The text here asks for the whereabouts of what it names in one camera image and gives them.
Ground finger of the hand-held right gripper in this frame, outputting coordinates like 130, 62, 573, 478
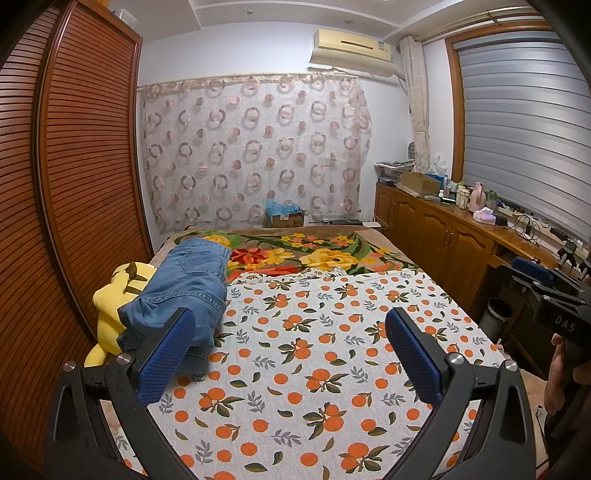
491, 265, 555, 303
512, 257, 583, 296

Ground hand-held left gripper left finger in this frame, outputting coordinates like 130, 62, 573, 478
44, 307, 199, 480

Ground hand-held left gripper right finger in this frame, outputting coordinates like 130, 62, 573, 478
383, 307, 539, 480

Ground blue denim pants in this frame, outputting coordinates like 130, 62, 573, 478
150, 239, 232, 302
117, 277, 228, 373

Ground person's right hand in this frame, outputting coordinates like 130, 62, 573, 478
544, 332, 583, 417

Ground grey trash bin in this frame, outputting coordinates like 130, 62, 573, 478
478, 297, 516, 345

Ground yellow plush toy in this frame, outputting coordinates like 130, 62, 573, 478
85, 261, 156, 368

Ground orange print bed sheet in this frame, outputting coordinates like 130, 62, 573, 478
111, 269, 507, 480

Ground wooden sideboard cabinet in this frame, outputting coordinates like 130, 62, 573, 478
374, 182, 591, 372

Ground open cardboard box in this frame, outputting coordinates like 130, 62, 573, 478
399, 171, 443, 195

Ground floral blanket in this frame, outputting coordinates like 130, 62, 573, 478
154, 226, 419, 281

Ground grey window blind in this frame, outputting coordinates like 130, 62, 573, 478
456, 29, 591, 237

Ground stack of newspapers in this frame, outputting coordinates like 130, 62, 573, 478
375, 159, 415, 186

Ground small cardboard box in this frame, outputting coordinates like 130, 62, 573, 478
265, 210, 305, 228

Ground blue plastic bag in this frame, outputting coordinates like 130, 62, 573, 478
264, 199, 304, 217

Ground wooden slatted wardrobe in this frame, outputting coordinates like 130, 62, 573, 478
0, 0, 155, 462

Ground tied beige curtain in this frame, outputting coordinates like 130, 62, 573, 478
398, 35, 433, 175

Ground circle print curtain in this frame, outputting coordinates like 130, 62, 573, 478
137, 73, 373, 232

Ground wall air conditioner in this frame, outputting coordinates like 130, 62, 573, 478
308, 28, 399, 78

